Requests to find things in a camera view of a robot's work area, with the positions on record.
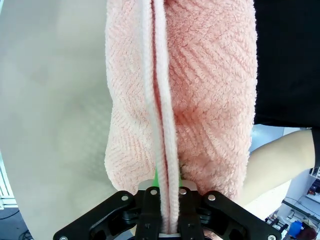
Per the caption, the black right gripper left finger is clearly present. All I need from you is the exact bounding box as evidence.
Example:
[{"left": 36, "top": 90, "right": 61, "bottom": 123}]
[{"left": 52, "top": 169, "right": 161, "bottom": 240}]

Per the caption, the blue bag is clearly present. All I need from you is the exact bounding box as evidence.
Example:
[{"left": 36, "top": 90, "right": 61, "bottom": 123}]
[{"left": 288, "top": 220, "right": 305, "bottom": 236}]

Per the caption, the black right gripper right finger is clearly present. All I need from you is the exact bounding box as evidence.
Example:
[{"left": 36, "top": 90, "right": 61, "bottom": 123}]
[{"left": 177, "top": 174, "right": 283, "bottom": 240}]

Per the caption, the pink terry towel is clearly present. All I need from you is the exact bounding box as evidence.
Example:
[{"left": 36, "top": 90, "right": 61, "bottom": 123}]
[{"left": 103, "top": 0, "right": 259, "bottom": 235}]

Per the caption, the person's left forearm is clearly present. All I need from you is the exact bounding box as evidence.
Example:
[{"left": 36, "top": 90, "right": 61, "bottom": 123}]
[{"left": 242, "top": 129, "right": 316, "bottom": 207}]

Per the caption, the person's black t-shirt torso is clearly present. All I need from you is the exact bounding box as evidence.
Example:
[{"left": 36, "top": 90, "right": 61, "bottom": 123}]
[{"left": 253, "top": 0, "right": 320, "bottom": 172}]

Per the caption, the maroon garment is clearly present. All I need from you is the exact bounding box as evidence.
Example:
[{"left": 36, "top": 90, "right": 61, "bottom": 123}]
[{"left": 301, "top": 224, "right": 318, "bottom": 240}]

